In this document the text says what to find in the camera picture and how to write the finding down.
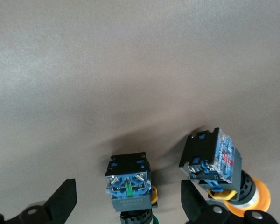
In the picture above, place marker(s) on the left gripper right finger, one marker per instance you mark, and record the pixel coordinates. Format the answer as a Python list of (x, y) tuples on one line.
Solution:
[(196, 207)]

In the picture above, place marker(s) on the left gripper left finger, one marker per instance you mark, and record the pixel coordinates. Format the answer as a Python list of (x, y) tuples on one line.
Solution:
[(58, 203)]

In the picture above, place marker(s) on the yellow push button switch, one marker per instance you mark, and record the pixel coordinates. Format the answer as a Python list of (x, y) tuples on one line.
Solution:
[(214, 158)]

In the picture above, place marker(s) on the green push button switch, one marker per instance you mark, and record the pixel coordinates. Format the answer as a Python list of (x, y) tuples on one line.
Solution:
[(128, 186)]

